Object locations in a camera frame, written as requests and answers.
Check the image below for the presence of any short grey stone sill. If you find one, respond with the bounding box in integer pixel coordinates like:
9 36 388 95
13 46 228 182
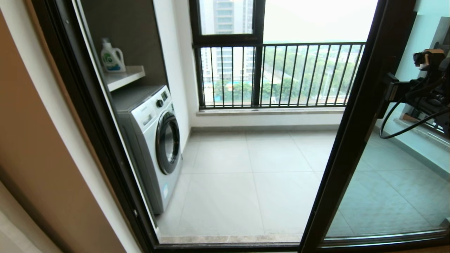
393 119 450 150

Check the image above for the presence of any long black balcony railing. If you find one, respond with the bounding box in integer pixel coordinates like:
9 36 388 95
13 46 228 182
193 42 366 108

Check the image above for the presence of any dark framed fixed glass panel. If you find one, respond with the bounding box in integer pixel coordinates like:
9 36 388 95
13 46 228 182
323 0 450 246

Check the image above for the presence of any long grey stone sill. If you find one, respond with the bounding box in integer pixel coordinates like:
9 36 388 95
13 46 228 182
196 107 347 117

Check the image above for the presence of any white front-load washing machine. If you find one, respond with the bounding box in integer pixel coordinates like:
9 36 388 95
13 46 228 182
114 84 183 215

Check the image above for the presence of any white detergent bottle green label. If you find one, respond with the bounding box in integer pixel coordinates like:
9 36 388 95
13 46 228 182
100 38 126 73

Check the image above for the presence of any thin black right gripper cable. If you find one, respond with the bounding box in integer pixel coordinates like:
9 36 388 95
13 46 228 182
379 93 450 139

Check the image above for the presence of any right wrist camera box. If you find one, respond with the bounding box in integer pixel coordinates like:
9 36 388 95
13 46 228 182
413 48 446 71

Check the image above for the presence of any dark balcony window frame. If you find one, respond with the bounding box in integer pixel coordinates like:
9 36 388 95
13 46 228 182
189 0 266 108

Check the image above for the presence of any white wall shelf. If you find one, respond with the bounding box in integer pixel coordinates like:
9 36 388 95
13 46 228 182
105 66 146 92

